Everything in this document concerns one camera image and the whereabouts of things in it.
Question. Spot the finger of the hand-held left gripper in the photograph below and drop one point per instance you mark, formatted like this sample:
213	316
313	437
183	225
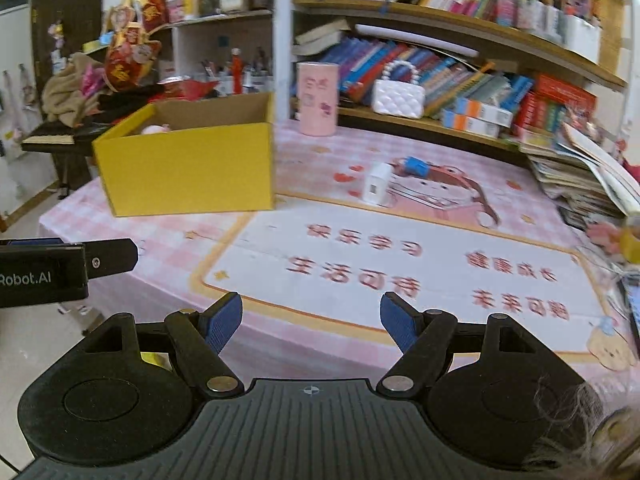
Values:
112	259

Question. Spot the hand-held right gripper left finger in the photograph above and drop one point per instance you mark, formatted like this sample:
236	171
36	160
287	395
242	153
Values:
222	322

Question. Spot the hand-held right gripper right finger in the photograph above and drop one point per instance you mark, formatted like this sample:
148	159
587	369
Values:
397	322

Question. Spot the yellow cardboard box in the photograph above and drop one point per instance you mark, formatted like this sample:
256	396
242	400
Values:
190	170

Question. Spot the pale pink plush toy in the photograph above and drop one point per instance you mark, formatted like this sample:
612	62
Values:
156	129

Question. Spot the pink printed desk mat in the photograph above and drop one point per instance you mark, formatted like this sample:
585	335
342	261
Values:
350	230

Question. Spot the black piano keyboard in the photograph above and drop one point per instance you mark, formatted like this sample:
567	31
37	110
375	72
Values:
60	137

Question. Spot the white charger plug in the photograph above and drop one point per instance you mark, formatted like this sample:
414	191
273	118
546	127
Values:
376	184

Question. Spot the blue small toy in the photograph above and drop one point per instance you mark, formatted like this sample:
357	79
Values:
417	166

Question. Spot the pile of clothes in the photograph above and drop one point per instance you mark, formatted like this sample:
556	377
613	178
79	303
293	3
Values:
72	87

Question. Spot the wooden bookshelf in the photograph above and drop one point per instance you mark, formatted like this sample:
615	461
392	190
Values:
352	116

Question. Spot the red festive figure decoration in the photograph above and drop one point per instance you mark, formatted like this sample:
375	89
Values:
135	45

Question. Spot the pink plush rabbit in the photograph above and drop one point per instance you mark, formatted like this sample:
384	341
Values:
602	240

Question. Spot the pen holder with pens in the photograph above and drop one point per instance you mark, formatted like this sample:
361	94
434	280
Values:
237	72

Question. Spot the messy pile of books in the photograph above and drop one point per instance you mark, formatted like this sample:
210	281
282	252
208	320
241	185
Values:
575	180

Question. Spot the pink cartoon cylinder container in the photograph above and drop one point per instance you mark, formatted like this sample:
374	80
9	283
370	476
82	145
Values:
317	100

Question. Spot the white side shelf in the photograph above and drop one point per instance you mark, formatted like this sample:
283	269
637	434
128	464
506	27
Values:
200	35

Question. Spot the yellow transparent round toy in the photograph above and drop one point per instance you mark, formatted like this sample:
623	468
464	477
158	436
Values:
631	244

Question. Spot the standing red green dictionaries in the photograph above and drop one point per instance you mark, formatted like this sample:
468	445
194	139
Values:
542	112

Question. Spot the row of colourful books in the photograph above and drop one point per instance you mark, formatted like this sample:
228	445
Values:
360	60

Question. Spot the white flat board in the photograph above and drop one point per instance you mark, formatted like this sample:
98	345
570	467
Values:
420	40

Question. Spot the large red dictionary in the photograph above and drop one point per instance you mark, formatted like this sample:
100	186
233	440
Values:
565	91

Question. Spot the stack of lying books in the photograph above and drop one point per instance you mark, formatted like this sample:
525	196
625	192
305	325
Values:
320	40

